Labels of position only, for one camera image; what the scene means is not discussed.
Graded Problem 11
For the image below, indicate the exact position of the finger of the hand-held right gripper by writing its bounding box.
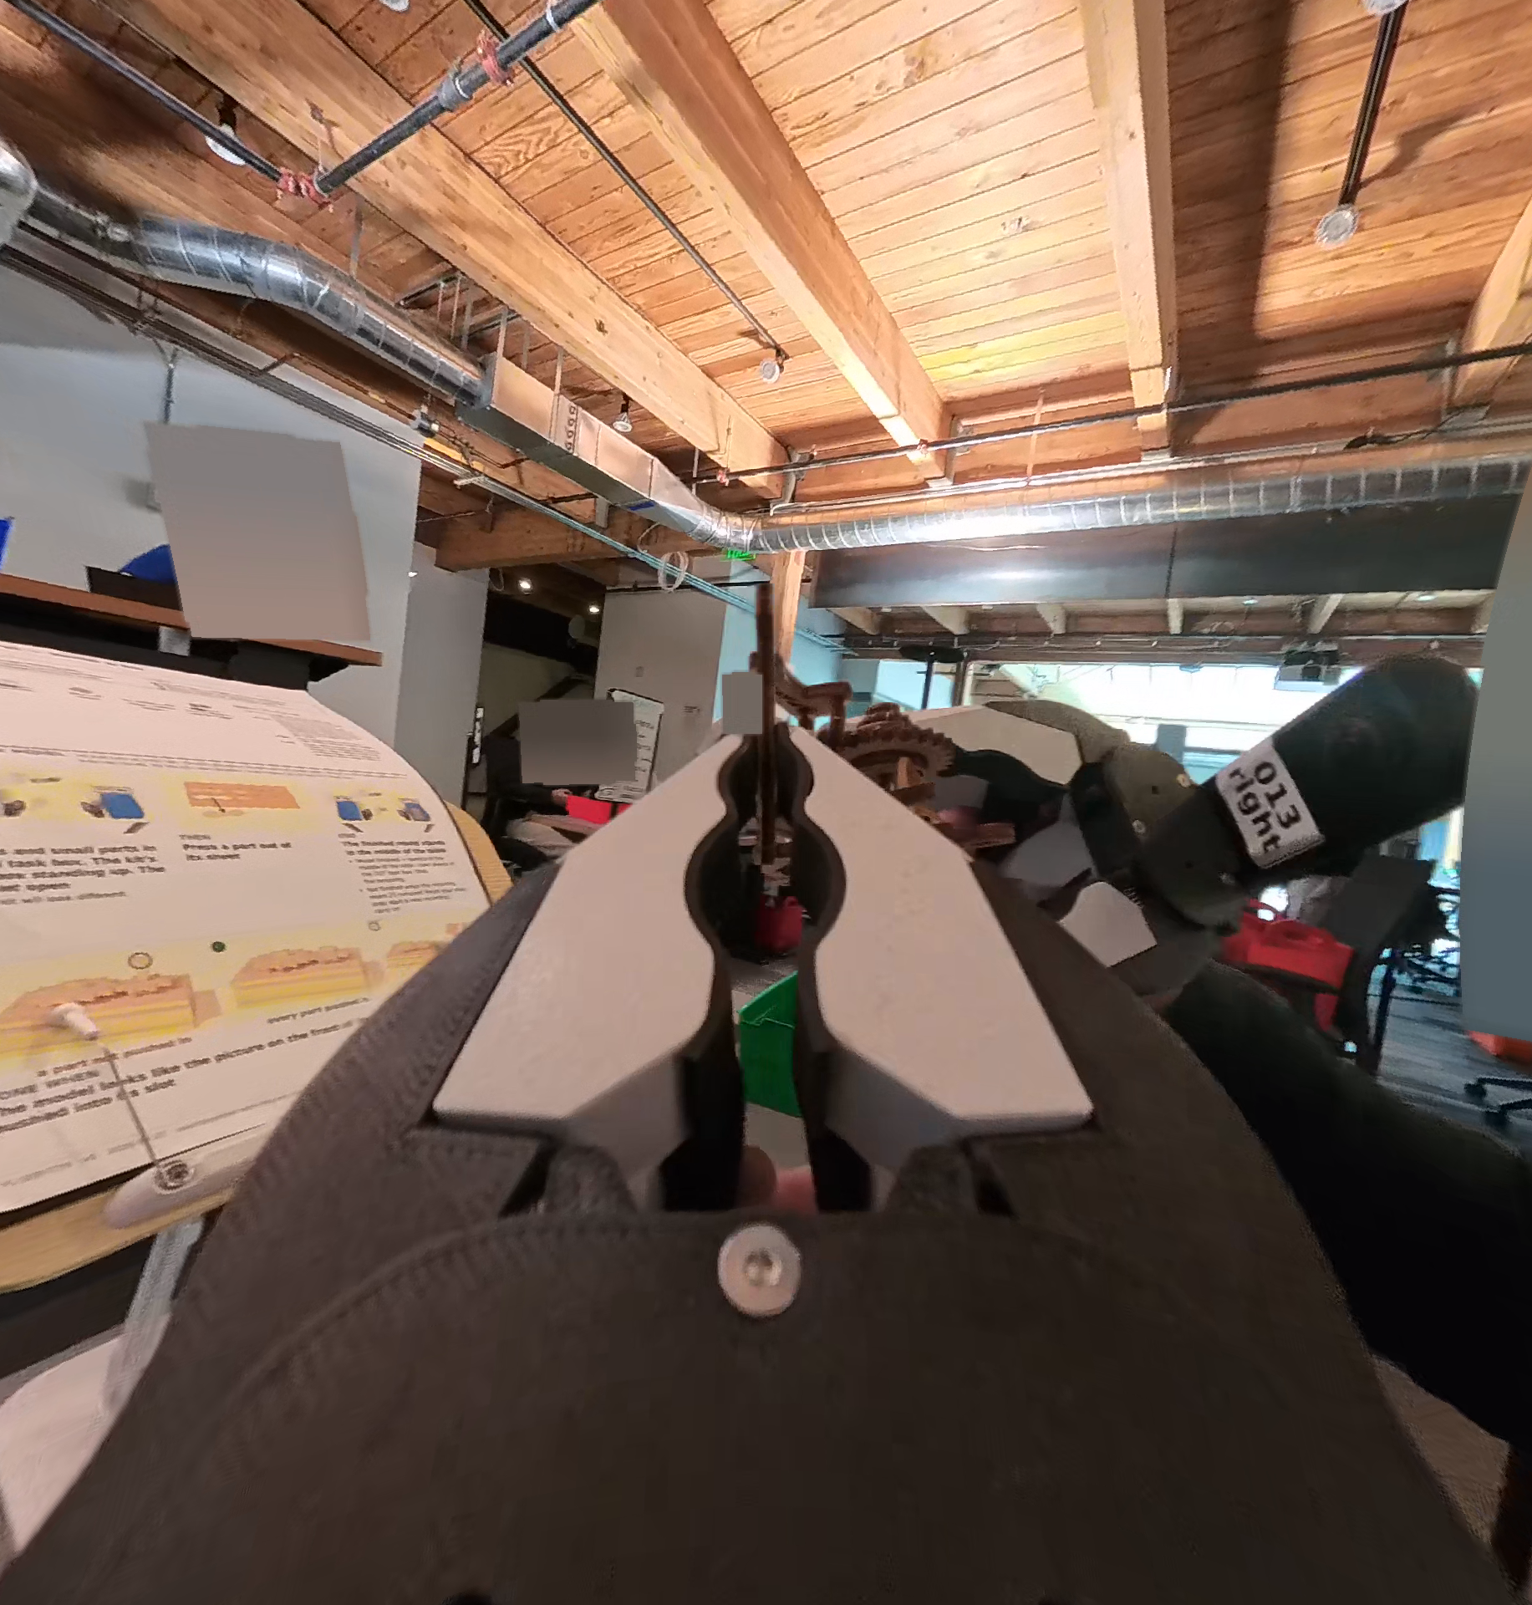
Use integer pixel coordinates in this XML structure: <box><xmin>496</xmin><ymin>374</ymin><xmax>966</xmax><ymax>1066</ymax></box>
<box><xmin>932</xmin><ymin>702</ymin><xmax>1078</xmax><ymax>804</ymax></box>
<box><xmin>1007</xmin><ymin>809</ymin><xmax>1102</xmax><ymax>885</ymax></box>

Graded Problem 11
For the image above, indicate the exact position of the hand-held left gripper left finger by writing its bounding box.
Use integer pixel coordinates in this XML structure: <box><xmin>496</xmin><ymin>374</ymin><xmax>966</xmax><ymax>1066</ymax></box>
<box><xmin>430</xmin><ymin>734</ymin><xmax>754</xmax><ymax>1182</ymax></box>

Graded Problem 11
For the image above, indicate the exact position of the green storage bin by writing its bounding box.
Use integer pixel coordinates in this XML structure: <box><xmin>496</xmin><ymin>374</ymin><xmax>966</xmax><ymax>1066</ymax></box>
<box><xmin>738</xmin><ymin>971</ymin><xmax>802</xmax><ymax>1118</ymax></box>

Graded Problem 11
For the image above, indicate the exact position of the white document stand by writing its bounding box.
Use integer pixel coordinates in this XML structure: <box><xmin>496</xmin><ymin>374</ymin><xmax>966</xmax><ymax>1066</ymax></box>
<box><xmin>0</xmin><ymin>802</ymin><xmax>516</xmax><ymax>1524</ymax></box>

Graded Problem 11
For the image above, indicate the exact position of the white instruction stand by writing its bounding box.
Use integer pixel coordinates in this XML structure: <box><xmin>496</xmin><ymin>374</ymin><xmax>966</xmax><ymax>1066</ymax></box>
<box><xmin>0</xmin><ymin>632</ymin><xmax>491</xmax><ymax>1223</ymax></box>

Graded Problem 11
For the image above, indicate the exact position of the red storage bin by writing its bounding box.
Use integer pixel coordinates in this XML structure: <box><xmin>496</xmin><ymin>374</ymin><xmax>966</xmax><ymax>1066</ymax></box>
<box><xmin>1222</xmin><ymin>903</ymin><xmax>1356</xmax><ymax>1030</ymax></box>

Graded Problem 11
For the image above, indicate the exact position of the black ceiling pipe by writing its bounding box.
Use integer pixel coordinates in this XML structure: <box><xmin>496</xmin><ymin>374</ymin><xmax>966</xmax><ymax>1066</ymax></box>
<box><xmin>0</xmin><ymin>0</ymin><xmax>604</xmax><ymax>202</ymax></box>

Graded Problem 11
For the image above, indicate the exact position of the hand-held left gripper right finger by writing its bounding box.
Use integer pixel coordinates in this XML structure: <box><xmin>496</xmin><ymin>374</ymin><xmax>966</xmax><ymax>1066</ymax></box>
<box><xmin>781</xmin><ymin>722</ymin><xmax>1096</xmax><ymax>1182</ymax></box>

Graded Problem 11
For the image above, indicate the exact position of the black office chair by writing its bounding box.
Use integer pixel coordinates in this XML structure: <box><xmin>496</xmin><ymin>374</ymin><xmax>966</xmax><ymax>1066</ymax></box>
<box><xmin>1322</xmin><ymin>852</ymin><xmax>1469</xmax><ymax>1073</ymax></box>

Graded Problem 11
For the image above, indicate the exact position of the wooden top desk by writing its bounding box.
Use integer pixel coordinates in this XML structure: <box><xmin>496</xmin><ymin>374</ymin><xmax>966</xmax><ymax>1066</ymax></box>
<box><xmin>0</xmin><ymin>564</ymin><xmax>385</xmax><ymax>691</ymax></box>

